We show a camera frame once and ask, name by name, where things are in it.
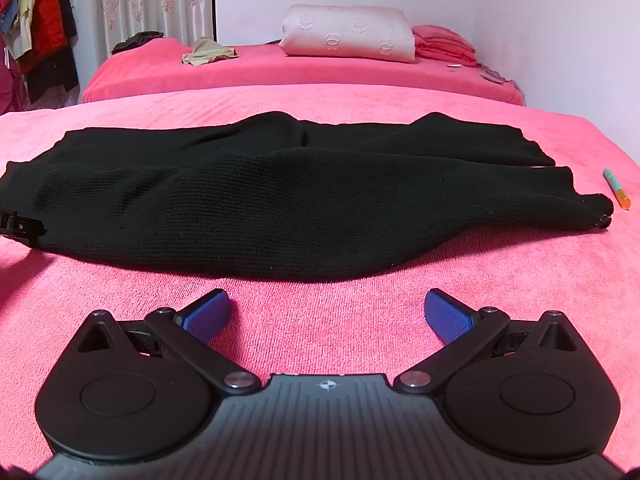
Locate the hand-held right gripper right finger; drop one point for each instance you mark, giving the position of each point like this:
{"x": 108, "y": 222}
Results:
{"x": 447, "y": 315}

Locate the beige crumpled garment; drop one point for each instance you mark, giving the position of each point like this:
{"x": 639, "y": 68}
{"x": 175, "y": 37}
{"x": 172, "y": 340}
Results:
{"x": 207, "y": 52}

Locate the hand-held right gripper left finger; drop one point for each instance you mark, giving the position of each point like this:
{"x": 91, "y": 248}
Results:
{"x": 207, "y": 312}

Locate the pink pillow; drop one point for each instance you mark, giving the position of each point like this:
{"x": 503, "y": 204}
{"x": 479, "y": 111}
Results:
{"x": 445, "y": 45}

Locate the rack of hanging clothes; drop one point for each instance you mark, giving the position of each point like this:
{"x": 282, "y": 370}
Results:
{"x": 37, "y": 35}

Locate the low bed with pink sheet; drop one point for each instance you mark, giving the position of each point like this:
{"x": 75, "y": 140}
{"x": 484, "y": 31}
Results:
{"x": 320, "y": 72}

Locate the orange and teal pen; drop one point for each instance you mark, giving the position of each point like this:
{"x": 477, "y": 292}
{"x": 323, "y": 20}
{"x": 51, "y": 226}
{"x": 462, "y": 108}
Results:
{"x": 616, "y": 189}

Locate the white pillow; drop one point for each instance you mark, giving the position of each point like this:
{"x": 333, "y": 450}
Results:
{"x": 347, "y": 34}

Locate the dark crumpled garment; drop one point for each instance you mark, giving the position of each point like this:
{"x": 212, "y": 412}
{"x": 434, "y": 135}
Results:
{"x": 136, "y": 42}

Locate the black knit pants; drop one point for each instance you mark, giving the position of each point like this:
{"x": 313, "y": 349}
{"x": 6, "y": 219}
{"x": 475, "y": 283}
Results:
{"x": 280, "y": 205}

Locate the purple patterned cloth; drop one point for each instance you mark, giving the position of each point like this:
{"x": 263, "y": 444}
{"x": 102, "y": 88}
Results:
{"x": 492, "y": 74}

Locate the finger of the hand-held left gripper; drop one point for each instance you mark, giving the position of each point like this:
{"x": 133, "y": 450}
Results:
{"x": 20, "y": 228}

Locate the bed with pink terry sheet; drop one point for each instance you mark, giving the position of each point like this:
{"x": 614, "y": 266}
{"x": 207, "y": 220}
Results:
{"x": 320, "y": 310}

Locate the floral lace curtain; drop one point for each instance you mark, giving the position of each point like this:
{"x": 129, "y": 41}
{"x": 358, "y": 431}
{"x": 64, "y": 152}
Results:
{"x": 157, "y": 2}

